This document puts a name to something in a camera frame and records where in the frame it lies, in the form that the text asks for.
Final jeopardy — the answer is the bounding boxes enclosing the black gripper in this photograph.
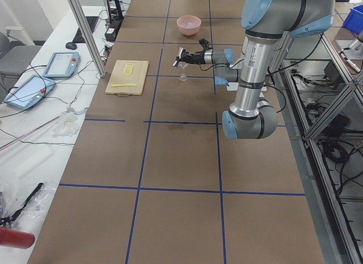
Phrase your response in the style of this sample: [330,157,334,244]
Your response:
[178,49,205,66]

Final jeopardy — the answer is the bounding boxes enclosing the steel double jigger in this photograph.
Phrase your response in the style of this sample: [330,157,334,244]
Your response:
[173,47,185,68]

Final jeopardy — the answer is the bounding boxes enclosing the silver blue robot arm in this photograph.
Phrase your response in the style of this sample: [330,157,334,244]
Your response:
[173,0,335,139]

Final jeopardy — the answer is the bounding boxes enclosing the clear wine glass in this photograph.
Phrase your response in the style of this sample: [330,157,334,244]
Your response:
[178,62,188,81]

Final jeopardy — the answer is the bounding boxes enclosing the clear ice cubes pile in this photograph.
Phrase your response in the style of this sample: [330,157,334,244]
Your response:
[179,20,198,29]

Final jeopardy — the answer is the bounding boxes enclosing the pink plastic bowl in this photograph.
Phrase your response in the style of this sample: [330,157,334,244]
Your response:
[176,15,202,36]

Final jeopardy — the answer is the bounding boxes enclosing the yellow plastic knife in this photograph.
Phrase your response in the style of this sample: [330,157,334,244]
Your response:
[111,83,138,88]

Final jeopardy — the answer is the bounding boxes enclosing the bamboo cutting board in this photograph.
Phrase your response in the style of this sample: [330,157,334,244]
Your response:
[105,60,149,96]

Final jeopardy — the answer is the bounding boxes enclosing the black keyboard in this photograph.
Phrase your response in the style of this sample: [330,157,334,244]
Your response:
[72,16,100,44]

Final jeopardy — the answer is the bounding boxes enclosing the black computer mouse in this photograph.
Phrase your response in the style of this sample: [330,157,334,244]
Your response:
[65,42,77,50]

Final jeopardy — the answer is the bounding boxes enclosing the blue teach pendant far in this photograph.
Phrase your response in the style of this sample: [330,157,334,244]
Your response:
[43,52,80,79]

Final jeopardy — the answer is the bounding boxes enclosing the blue teach pendant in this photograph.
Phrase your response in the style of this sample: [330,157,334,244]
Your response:
[3,75,56,110]
[43,52,80,79]

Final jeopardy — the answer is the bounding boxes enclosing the white crumpled cloth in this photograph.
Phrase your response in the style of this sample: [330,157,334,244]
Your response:
[53,112,80,137]

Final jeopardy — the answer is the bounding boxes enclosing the blue teach pendant near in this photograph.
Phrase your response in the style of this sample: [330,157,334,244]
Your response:
[3,75,56,110]

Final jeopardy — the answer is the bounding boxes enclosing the blue storage bin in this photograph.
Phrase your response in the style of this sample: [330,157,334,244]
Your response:
[343,5,363,34]

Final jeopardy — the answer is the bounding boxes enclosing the red fire extinguisher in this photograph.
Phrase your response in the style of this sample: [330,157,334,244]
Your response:
[1,227,35,249]

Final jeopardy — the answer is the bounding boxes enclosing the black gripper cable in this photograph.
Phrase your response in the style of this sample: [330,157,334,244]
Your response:
[198,38,212,52]

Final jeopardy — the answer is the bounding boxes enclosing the aluminium frame post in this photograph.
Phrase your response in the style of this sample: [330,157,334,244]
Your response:
[67,0,105,78]

